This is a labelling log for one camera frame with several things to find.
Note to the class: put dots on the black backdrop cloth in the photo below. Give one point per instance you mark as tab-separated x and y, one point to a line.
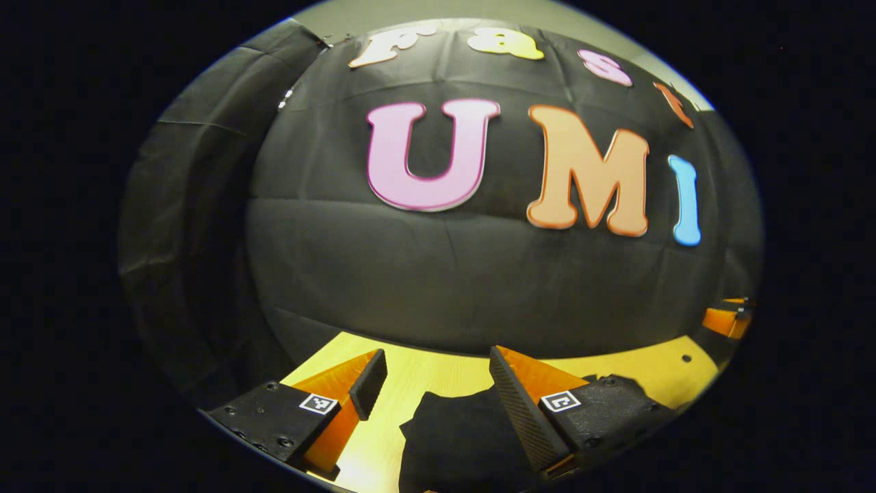
445	274

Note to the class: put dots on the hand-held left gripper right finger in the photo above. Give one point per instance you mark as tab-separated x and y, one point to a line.
523	411

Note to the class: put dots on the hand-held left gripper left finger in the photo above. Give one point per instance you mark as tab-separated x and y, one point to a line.
274	418

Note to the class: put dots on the black garment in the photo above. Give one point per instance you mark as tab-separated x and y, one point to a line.
458	445

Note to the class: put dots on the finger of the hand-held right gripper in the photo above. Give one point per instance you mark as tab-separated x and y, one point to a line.
722	320

